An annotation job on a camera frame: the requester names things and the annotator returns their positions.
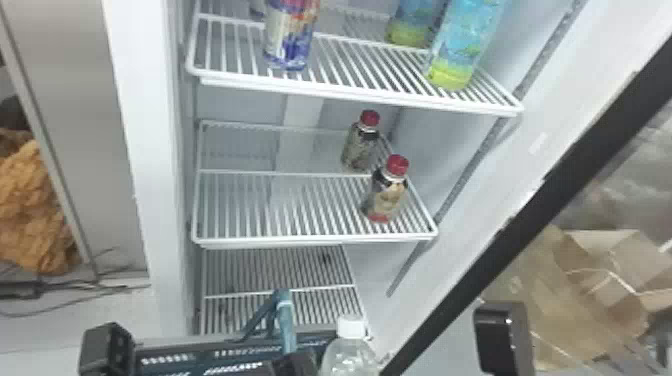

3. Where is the black cable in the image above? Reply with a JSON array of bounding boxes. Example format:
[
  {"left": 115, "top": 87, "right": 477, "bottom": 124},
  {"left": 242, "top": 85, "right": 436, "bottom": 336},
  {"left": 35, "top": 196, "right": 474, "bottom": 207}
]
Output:
[{"left": 0, "top": 277, "right": 151, "bottom": 318}]

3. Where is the brown bottle red cap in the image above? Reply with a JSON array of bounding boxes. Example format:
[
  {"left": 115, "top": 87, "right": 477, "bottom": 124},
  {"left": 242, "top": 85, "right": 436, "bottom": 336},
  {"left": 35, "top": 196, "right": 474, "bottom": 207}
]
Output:
[
  {"left": 359, "top": 153, "right": 411, "bottom": 225},
  {"left": 340, "top": 109, "right": 382, "bottom": 173}
]

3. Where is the green bottle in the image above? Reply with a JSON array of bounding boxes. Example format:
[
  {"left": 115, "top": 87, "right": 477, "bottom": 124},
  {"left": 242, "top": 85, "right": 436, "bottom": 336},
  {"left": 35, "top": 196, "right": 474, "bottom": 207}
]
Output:
[
  {"left": 423, "top": 0, "right": 508, "bottom": 92},
  {"left": 384, "top": 0, "right": 449, "bottom": 50}
]

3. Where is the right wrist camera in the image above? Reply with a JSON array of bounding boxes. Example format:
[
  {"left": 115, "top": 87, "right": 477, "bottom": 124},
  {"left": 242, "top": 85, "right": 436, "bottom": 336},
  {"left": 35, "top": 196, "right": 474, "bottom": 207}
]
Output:
[{"left": 471, "top": 300, "right": 537, "bottom": 376}]

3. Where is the clear bottle white cap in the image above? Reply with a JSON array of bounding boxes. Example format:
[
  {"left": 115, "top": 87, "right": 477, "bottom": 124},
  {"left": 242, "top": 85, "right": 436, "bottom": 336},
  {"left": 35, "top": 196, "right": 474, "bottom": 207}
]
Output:
[{"left": 316, "top": 314, "right": 382, "bottom": 376}]

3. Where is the white fridge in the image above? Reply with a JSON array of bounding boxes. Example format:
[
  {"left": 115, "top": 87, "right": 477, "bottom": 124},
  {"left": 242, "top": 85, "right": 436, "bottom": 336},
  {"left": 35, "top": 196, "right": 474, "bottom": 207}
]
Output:
[{"left": 101, "top": 0, "right": 672, "bottom": 363}]

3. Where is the blue basket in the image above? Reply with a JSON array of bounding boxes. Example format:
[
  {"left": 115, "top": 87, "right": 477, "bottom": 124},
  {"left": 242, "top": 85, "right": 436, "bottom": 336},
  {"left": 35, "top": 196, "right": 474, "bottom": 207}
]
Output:
[{"left": 133, "top": 287, "right": 338, "bottom": 376}]

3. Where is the blue white bottle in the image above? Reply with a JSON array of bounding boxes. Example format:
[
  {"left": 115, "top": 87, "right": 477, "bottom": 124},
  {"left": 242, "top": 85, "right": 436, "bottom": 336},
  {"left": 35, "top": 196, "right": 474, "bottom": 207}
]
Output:
[{"left": 261, "top": 0, "right": 322, "bottom": 72}]

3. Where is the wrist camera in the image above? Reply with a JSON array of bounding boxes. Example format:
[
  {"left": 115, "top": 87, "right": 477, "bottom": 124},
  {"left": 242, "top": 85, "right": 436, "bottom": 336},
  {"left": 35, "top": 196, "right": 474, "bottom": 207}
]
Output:
[
  {"left": 471, "top": 300, "right": 537, "bottom": 376},
  {"left": 78, "top": 321, "right": 139, "bottom": 376}
]

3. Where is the fridge door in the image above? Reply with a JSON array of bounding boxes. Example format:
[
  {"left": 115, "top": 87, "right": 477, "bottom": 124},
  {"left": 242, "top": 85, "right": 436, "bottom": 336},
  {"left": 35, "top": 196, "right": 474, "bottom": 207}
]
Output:
[{"left": 379, "top": 32, "right": 672, "bottom": 376}]

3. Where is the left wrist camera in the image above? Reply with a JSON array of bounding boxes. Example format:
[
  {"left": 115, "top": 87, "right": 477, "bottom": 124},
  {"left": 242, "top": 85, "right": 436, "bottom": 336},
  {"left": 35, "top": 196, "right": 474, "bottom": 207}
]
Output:
[{"left": 78, "top": 321, "right": 139, "bottom": 376}]

